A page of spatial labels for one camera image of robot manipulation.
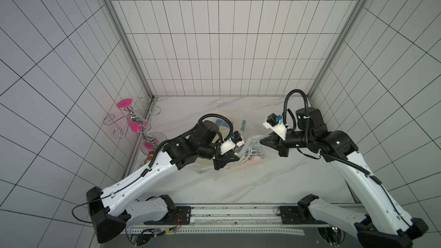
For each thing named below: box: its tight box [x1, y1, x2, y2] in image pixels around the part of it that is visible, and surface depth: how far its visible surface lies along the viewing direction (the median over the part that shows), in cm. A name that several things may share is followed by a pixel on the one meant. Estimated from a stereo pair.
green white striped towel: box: [240, 138, 266, 159], surface depth 68 cm
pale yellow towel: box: [211, 125, 231, 143], surface depth 54 cm
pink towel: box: [244, 156, 264, 166], surface depth 72 cm
